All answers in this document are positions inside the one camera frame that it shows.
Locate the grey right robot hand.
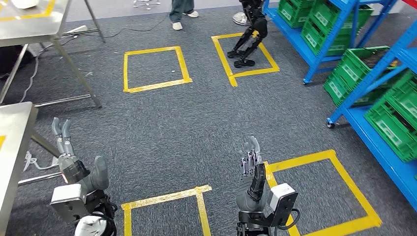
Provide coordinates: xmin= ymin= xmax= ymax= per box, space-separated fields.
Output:
xmin=236 ymin=136 xmax=269 ymax=213

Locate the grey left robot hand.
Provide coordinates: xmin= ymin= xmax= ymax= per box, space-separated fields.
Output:
xmin=51 ymin=117 xmax=110 ymax=192

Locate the steel workbench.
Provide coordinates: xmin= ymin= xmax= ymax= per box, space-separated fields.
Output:
xmin=0 ymin=102 xmax=63 ymax=236

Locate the blue metal shelf rack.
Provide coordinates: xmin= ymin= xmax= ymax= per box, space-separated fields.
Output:
xmin=261 ymin=0 xmax=402 ymax=86
xmin=327 ymin=19 xmax=417 ymax=213

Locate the white plastic part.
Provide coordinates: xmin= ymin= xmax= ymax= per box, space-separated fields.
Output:
xmin=11 ymin=0 xmax=40 ymax=10

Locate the yellow floor tape square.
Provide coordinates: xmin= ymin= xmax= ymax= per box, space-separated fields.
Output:
xmin=121 ymin=184 xmax=213 ymax=236

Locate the black bag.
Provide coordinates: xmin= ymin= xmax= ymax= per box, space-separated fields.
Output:
xmin=0 ymin=45 xmax=35 ymax=75

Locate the steel table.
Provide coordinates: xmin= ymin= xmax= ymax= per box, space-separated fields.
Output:
xmin=0 ymin=0 xmax=107 ymax=109

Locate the green plastic crate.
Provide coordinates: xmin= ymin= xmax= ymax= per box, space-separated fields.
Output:
xmin=301 ymin=1 xmax=374 ymax=57
xmin=323 ymin=46 xmax=404 ymax=107
xmin=364 ymin=70 xmax=417 ymax=163
xmin=277 ymin=0 xmax=315 ymax=29

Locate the yellow tape on table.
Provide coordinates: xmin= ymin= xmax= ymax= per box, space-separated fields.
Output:
xmin=0 ymin=0 xmax=57 ymax=22

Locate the chrome stanchion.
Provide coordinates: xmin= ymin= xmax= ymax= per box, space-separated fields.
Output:
xmin=232 ymin=11 xmax=251 ymax=27

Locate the person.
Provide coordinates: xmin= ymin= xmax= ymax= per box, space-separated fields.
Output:
xmin=169 ymin=0 xmax=200 ymax=31

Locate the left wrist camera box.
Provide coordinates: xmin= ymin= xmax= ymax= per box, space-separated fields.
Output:
xmin=50 ymin=184 xmax=88 ymax=224

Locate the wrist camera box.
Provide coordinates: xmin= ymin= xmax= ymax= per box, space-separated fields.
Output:
xmin=50 ymin=184 xmax=88 ymax=224
xmin=267 ymin=183 xmax=299 ymax=229

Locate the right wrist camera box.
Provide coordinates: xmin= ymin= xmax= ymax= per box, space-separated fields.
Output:
xmin=267 ymin=183 xmax=299 ymax=229

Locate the white floor cable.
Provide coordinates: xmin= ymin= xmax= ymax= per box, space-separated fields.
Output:
xmin=19 ymin=54 xmax=41 ymax=104
xmin=23 ymin=150 xmax=60 ymax=172

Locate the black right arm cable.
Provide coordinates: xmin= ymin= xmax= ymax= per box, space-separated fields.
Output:
xmin=275 ymin=208 xmax=301 ymax=236

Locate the black floor cable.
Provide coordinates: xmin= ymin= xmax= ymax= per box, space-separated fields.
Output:
xmin=61 ymin=14 xmax=171 ymax=38

